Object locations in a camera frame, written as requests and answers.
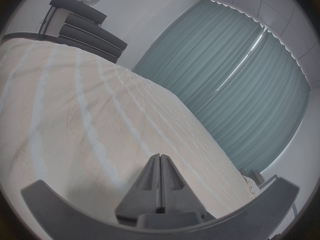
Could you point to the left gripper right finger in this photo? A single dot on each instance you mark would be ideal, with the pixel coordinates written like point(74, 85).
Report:
point(180, 196)

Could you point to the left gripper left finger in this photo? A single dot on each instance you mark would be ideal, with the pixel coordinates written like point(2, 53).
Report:
point(142, 196)

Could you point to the bed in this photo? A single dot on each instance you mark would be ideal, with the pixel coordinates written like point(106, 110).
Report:
point(87, 121)

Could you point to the white printed pillow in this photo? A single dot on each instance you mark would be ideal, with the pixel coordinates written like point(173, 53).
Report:
point(251, 186)

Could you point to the grey bedside table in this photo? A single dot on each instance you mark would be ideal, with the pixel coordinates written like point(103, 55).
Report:
point(256, 176)

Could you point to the blue-green curtain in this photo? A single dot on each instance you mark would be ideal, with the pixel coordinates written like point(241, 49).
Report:
point(262, 109)
point(190, 54)

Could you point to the dark grey chest of drawers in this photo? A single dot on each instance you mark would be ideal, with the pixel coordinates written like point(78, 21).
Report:
point(87, 34)

